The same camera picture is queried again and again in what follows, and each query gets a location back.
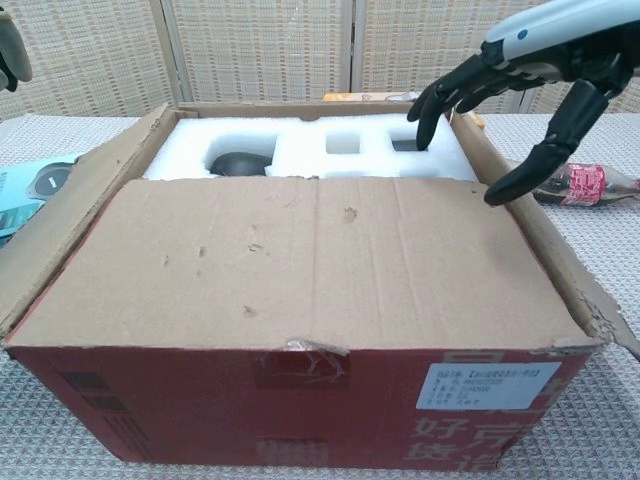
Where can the yellow cartoon tissue pack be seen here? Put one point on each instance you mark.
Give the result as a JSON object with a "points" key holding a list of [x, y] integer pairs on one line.
{"points": [[345, 96]]}

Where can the teal speaker product box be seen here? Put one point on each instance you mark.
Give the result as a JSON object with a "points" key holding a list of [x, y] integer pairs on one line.
{"points": [[25, 200]]}

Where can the black teapot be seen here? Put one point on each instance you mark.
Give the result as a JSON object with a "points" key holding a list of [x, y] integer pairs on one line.
{"points": [[240, 165]]}

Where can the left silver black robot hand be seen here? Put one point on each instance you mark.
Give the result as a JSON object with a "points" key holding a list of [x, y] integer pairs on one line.
{"points": [[15, 50]]}

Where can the beige woven tablecloth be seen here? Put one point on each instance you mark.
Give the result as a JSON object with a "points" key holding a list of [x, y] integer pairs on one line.
{"points": [[600, 240]]}

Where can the cola bottle with red label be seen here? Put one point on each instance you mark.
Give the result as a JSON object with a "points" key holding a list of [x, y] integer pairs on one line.
{"points": [[590, 182]]}

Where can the woven folding screen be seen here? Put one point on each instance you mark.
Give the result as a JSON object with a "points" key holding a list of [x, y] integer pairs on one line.
{"points": [[250, 50]]}

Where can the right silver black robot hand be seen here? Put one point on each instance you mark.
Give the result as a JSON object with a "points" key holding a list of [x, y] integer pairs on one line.
{"points": [[550, 35]]}

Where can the red cardboard shipping box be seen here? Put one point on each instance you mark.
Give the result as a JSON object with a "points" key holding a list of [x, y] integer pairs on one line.
{"points": [[300, 260]]}

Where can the white foam packing insert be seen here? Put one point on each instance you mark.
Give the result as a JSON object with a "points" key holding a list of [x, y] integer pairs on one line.
{"points": [[300, 150]]}

